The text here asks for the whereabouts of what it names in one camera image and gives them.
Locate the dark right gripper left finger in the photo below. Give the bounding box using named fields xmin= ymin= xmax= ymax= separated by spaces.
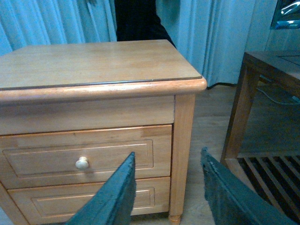
xmin=66 ymin=152 xmax=136 ymax=225

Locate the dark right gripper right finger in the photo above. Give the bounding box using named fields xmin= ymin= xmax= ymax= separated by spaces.
xmin=201 ymin=147 xmax=296 ymax=225

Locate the shiny object top right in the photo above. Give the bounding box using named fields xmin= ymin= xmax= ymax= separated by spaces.
xmin=271 ymin=0 xmax=300 ymax=30

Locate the round drawer knob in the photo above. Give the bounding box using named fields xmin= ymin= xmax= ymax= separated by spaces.
xmin=75 ymin=157 xmax=89 ymax=170

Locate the white cable under table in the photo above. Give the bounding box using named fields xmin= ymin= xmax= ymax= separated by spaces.
xmin=256 ymin=87 xmax=300 ymax=105

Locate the light blue curtain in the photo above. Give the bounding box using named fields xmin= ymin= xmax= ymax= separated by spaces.
xmin=0 ymin=0 xmax=300 ymax=86

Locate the light wooden nightstand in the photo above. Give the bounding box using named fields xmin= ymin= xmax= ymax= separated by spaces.
xmin=0 ymin=40 xmax=207 ymax=225

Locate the dark object behind nightstand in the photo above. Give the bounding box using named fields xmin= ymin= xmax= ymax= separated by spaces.
xmin=114 ymin=0 xmax=174 ymax=45

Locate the dark wooden side table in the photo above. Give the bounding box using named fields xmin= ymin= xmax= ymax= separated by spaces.
xmin=221 ymin=50 xmax=300 ymax=223

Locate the wooden drawer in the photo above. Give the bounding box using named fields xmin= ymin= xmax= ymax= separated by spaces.
xmin=8 ymin=177 xmax=170 ymax=225
xmin=0 ymin=125 xmax=172 ymax=189

